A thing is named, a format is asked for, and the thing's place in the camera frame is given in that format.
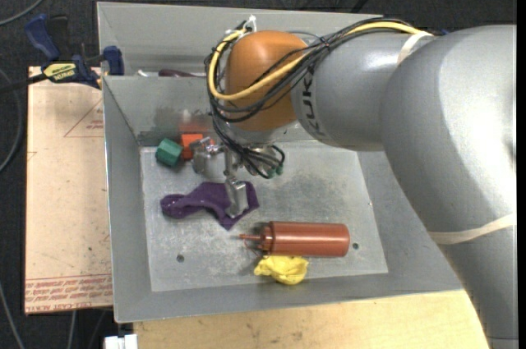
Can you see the grey metal bin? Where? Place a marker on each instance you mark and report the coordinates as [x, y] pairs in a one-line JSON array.
[[287, 212]]

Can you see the brown cardboard board, red print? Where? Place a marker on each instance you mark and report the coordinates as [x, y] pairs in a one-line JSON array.
[[65, 195]]

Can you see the yellow crumpled cloth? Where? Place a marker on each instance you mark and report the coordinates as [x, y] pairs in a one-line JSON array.
[[283, 268]]

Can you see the green hexagonal block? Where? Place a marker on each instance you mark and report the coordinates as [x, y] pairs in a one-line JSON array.
[[168, 152]]

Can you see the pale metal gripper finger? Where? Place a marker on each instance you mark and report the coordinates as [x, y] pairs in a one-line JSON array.
[[231, 201], [241, 197]]

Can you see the orange block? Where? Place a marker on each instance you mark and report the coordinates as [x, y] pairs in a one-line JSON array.
[[190, 143]]

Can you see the grey metal object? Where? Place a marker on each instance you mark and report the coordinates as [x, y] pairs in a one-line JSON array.
[[202, 160]]

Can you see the purple cloth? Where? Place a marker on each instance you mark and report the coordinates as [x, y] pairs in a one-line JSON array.
[[197, 201]]

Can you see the red-brown squeeze bottle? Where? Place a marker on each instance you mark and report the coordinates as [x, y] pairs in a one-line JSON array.
[[308, 239]]

